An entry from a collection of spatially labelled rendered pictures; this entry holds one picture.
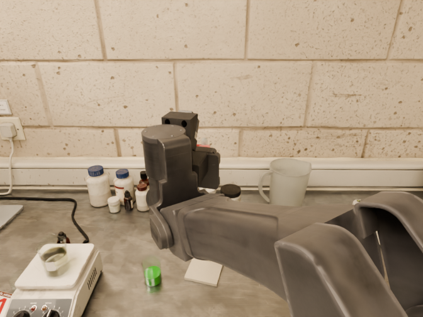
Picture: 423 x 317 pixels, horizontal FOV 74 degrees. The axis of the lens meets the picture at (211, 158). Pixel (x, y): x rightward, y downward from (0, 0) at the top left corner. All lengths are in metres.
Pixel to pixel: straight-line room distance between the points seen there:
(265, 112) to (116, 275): 0.67
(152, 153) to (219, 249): 0.16
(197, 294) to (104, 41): 0.78
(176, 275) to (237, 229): 0.53
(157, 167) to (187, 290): 0.41
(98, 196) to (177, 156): 0.68
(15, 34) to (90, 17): 0.24
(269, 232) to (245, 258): 0.05
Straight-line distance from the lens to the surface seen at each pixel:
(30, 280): 0.71
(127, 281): 0.75
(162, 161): 0.34
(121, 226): 0.91
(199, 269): 0.74
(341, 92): 1.05
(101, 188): 0.99
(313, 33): 0.99
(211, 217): 0.26
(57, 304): 0.68
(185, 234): 0.30
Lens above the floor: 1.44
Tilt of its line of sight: 25 degrees down
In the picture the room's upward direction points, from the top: straight up
